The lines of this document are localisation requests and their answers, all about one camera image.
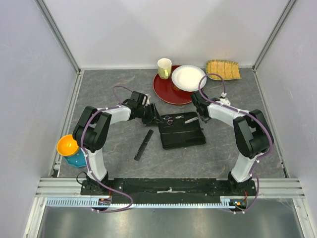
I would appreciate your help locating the blue dotted plate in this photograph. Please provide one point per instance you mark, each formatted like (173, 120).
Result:
(76, 160)

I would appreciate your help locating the silver hair scissors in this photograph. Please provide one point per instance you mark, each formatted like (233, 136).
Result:
(170, 119)

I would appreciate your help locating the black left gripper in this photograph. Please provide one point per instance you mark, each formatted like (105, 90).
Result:
(154, 117)

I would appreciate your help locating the slotted grey cable duct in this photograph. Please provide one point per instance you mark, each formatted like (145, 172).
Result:
(97, 203)

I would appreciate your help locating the black hair comb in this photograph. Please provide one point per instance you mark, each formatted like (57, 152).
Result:
(143, 145)

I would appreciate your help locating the white paper plate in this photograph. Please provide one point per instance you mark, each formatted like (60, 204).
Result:
(187, 77)

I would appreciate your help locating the black zip tool case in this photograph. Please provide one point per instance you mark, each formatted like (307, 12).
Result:
(179, 134)

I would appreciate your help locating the red round lacquer tray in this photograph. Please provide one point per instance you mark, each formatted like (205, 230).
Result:
(168, 92)

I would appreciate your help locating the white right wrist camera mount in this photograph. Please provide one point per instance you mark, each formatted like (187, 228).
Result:
(224, 99)

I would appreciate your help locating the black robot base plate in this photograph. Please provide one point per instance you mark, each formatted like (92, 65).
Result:
(172, 190)

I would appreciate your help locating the pale yellow ceramic mug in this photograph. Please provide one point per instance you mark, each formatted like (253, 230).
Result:
(164, 68)

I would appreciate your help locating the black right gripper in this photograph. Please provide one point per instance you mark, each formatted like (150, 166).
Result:
(206, 119)

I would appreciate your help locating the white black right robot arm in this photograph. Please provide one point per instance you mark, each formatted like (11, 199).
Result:
(252, 135)

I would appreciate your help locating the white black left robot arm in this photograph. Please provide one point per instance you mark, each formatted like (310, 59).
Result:
(92, 128)

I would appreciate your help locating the silver thinning scissors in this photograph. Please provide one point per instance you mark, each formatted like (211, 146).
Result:
(191, 120)

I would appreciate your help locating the yellow woven bamboo tray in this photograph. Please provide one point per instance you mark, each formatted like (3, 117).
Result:
(228, 70)

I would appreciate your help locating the orange plastic bowl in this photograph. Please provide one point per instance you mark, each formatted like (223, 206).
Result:
(67, 146)

